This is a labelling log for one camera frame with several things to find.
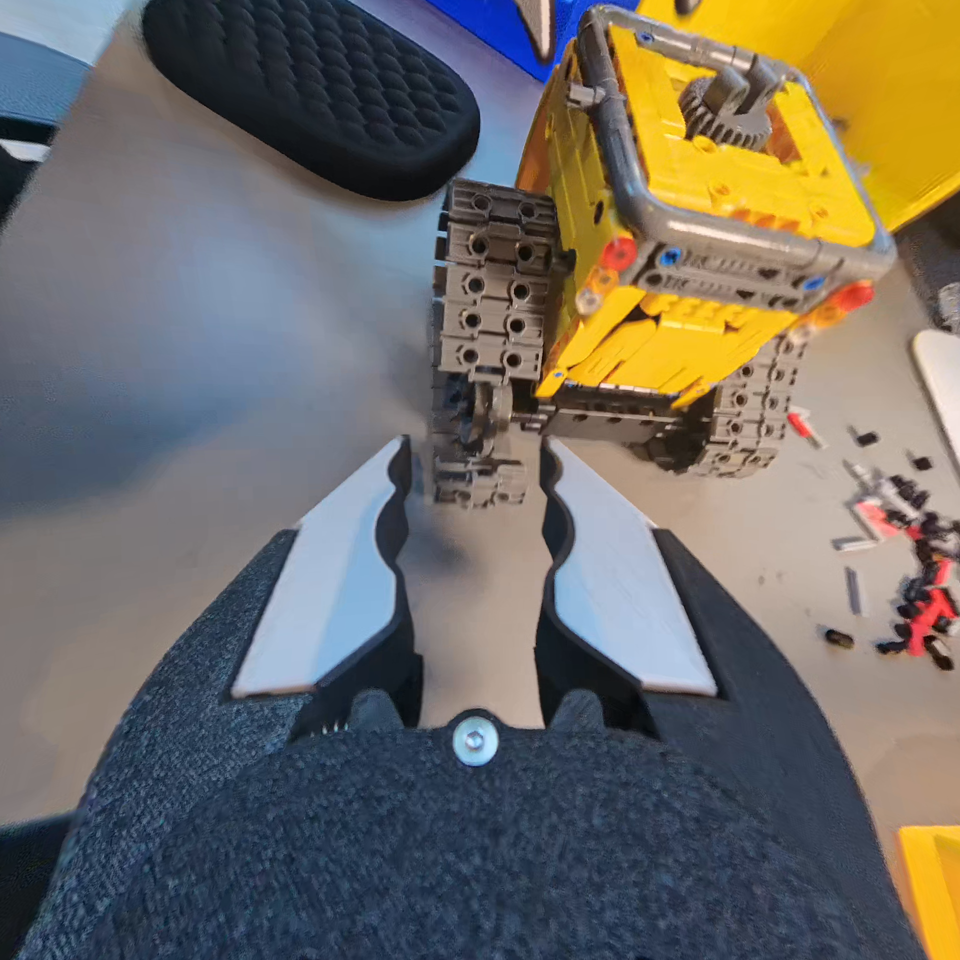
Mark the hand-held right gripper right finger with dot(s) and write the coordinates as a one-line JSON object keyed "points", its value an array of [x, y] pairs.
{"points": [[630, 600]]}

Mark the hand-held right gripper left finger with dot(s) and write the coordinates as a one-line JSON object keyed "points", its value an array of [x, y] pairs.
{"points": [[323, 600]]}

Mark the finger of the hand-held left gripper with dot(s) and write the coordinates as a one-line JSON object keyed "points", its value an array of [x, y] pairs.
{"points": [[533, 18]]}

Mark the yellow toy brick bulldozer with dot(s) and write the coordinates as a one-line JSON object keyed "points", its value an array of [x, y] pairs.
{"points": [[720, 225]]}

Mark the blue storage bin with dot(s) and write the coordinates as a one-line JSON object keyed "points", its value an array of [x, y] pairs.
{"points": [[480, 38]]}

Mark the black quilted wrist rest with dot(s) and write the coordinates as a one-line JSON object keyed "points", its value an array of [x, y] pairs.
{"points": [[300, 90]]}

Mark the pile of small brick pins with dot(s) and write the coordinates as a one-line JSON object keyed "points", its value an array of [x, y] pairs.
{"points": [[900, 570]]}

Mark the yellow storage bin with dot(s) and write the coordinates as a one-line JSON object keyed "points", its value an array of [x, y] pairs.
{"points": [[933, 893], [885, 105]]}

